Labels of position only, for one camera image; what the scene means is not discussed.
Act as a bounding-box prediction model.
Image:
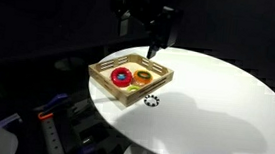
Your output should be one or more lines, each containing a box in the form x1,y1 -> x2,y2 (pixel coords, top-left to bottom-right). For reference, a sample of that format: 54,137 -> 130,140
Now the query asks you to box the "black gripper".
146,6 -> 183,59

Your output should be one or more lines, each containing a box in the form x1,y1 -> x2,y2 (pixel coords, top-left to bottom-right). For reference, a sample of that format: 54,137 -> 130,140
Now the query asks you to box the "black and white ring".
143,94 -> 161,109

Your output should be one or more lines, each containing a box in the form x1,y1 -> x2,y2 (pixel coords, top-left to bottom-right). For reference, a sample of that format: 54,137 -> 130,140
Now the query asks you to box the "wooden slatted tray box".
88,53 -> 174,106

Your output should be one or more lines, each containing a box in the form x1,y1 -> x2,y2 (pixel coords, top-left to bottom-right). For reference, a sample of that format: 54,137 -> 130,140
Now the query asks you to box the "grey power strip orange end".
38,113 -> 65,154

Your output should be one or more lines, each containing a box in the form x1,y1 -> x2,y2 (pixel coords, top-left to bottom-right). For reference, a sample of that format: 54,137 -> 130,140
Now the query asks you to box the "dark green small ring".
135,70 -> 154,80

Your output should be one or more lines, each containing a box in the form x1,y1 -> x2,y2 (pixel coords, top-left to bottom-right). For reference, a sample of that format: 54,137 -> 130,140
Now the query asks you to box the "orange ring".
132,69 -> 154,87

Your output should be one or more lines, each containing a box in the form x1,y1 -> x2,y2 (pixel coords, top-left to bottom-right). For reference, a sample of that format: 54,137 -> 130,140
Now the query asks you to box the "red ring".
109,66 -> 134,89

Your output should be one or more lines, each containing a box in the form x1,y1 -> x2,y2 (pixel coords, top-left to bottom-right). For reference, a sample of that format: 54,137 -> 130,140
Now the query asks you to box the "blue ring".
116,72 -> 128,81

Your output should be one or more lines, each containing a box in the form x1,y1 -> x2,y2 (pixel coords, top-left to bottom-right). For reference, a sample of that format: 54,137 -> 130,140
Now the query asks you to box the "lime green ring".
126,84 -> 142,94

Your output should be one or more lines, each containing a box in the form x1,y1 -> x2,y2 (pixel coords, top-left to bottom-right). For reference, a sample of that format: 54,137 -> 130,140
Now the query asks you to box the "purple clamp handle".
43,93 -> 68,109

